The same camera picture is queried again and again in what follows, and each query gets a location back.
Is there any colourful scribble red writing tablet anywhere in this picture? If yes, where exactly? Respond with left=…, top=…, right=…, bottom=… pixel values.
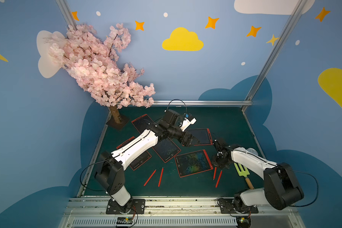
left=175, top=150, right=212, bottom=178

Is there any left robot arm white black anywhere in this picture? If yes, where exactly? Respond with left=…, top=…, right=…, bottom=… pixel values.
left=94, top=109, right=197, bottom=214

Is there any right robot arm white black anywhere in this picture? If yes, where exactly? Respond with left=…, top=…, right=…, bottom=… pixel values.
left=212, top=139, right=304, bottom=213

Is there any red stylus right pair inner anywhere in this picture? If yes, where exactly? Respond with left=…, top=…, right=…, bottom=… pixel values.
left=213, top=167, right=217, bottom=180

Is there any red stylus pair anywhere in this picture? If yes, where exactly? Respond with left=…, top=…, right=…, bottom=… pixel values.
left=213, top=167, right=217, bottom=180
left=215, top=170, right=223, bottom=188

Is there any red stylus right pair outer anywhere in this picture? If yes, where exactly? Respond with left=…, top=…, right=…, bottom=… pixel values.
left=215, top=170, right=223, bottom=188

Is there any pink cherry blossom tree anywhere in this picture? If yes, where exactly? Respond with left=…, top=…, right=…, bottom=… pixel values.
left=46, top=23, right=155, bottom=124

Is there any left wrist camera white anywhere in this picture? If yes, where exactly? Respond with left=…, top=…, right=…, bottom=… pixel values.
left=180, top=114, right=196, bottom=132

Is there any green garden fork wooden handle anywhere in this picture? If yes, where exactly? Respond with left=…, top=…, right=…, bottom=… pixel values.
left=234, top=162, right=254, bottom=190

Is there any aluminium back frame bar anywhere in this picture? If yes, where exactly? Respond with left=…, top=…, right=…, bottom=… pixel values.
left=153, top=99, right=253, bottom=107

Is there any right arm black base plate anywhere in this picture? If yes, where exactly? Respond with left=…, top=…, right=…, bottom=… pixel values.
left=217, top=198, right=258, bottom=214

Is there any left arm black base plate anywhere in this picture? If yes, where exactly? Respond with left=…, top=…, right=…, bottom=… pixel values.
left=105, top=198, right=145, bottom=214

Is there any aluminium front rail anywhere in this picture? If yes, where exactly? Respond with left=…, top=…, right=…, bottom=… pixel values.
left=59, top=196, right=305, bottom=228

